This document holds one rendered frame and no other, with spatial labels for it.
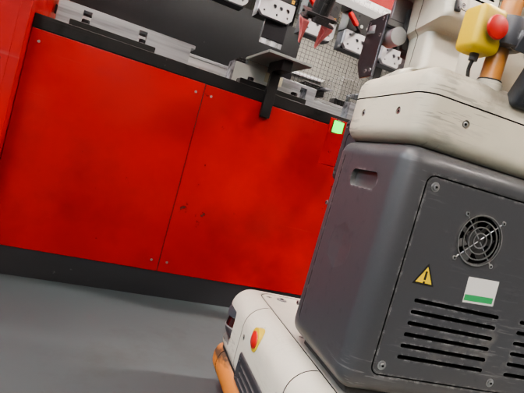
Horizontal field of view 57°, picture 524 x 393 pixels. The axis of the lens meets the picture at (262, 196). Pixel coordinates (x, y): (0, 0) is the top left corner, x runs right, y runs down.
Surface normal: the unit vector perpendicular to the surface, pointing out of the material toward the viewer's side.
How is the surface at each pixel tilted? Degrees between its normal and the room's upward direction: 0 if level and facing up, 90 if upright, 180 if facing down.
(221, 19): 90
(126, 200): 90
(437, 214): 90
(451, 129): 90
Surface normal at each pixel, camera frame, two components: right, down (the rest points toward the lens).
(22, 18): 0.35, 0.16
